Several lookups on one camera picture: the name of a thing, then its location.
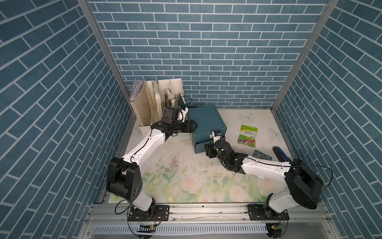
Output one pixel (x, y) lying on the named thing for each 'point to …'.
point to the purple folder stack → (137, 84)
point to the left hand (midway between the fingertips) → (195, 126)
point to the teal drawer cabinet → (208, 120)
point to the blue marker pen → (281, 156)
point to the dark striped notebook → (178, 98)
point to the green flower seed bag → (247, 136)
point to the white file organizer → (148, 102)
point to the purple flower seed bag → (259, 154)
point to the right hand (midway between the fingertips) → (209, 144)
